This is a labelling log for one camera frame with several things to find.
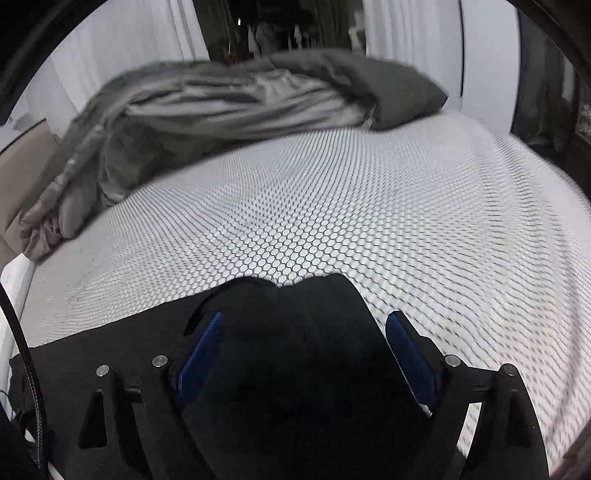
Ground black pants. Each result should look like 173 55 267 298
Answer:
30 275 448 479

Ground honeycomb patterned mattress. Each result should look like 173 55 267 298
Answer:
21 113 590 469

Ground beige upholstered headboard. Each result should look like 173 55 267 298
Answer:
1 120 58 268

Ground dark wooden shelf unit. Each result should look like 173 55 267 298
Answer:
511 13 590 192

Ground white curtain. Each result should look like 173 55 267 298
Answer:
363 0 520 133

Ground grey rumpled duvet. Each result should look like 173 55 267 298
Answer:
18 49 448 260

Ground white pillow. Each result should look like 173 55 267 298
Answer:
0 254 36 391

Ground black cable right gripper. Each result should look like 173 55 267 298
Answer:
0 283 50 476

